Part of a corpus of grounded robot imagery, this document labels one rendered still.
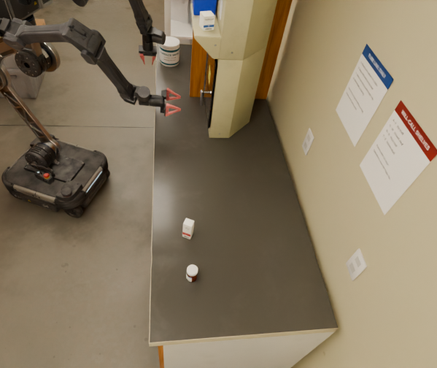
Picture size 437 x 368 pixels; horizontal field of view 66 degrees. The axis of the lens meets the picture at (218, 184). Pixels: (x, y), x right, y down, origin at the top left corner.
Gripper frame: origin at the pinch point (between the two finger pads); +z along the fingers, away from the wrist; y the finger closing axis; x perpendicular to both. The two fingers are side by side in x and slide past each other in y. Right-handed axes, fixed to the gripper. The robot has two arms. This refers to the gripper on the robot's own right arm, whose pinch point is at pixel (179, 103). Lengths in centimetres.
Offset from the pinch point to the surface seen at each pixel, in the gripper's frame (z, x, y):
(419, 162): 59, -55, -81
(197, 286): 9, 16, -88
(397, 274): 61, -29, -101
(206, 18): 7.4, -42.2, 4.5
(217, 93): 17.8, -10.3, -2.1
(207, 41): 8.8, -35.2, -1.1
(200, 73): 12.7, 4.7, 34.1
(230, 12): 16, -49, 0
